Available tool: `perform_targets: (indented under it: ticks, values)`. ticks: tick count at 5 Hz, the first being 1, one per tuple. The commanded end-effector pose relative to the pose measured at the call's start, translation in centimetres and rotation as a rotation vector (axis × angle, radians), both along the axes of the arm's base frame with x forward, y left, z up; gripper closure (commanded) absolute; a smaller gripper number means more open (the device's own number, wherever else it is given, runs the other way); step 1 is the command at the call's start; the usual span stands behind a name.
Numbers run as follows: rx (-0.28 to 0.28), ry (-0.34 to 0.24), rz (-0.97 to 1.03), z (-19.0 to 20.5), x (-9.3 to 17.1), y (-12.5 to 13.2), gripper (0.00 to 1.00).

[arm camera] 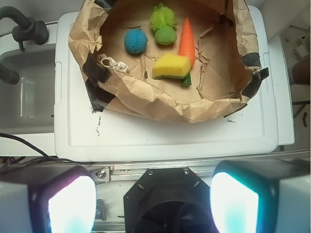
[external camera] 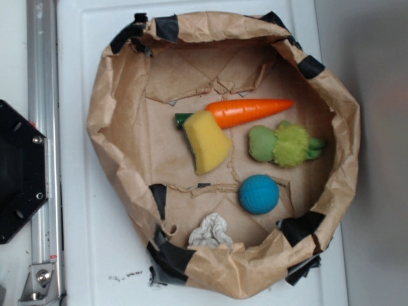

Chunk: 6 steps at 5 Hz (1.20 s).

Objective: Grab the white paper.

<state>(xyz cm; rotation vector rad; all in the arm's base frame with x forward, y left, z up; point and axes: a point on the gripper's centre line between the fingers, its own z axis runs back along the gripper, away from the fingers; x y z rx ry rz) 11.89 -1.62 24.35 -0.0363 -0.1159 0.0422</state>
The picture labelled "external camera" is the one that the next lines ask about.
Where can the green plush toy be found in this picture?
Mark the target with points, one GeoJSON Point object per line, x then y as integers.
{"type": "Point", "coordinates": [287, 146]}

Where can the yellow sponge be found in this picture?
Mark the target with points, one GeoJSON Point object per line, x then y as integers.
{"type": "Point", "coordinates": [209, 144]}

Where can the white plastic tray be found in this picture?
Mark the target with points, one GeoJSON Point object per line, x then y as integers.
{"type": "Point", "coordinates": [105, 261]}

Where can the crumpled white paper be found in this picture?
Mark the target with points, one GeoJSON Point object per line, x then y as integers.
{"type": "Point", "coordinates": [211, 232]}

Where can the orange plastic toy carrot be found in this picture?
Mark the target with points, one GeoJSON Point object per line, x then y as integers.
{"type": "Point", "coordinates": [227, 114]}

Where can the blue dimpled ball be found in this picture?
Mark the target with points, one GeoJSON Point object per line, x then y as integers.
{"type": "Point", "coordinates": [259, 194]}

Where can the brown paper bag bin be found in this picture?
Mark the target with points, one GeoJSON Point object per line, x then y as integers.
{"type": "Point", "coordinates": [156, 68]}

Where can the metal corner bracket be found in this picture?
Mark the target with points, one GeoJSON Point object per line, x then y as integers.
{"type": "Point", "coordinates": [41, 286]}

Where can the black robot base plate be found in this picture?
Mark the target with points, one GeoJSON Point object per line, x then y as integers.
{"type": "Point", "coordinates": [23, 172]}

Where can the aluminium extrusion rail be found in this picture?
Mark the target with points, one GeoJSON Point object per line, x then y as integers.
{"type": "Point", "coordinates": [43, 106]}

